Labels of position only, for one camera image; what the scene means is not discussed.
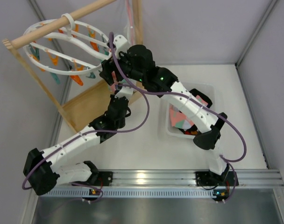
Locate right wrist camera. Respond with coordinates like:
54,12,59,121
114,35,130,57

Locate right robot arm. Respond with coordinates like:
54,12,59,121
100,44,229,184

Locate black patterned sock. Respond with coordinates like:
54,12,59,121
189,88,213,108

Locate aluminium rail base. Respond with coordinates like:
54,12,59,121
43,169,284,200

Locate argyle orange black sock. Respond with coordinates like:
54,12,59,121
183,130,198,136

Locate white round clip hanger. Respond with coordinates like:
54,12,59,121
22,21,111,86

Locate wooden hanger stand frame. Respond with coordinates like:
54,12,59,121
1,0,145,133

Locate white plastic bag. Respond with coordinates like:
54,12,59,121
124,0,135,46

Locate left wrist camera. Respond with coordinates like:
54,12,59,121
114,84,134,100

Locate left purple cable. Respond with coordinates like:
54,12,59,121
21,81,150,203

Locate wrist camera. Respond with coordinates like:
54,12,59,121
114,35,130,57
114,84,134,100

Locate pink sock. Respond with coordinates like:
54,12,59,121
109,71,126,94
169,106,198,133

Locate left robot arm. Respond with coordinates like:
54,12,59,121
23,95,129,196

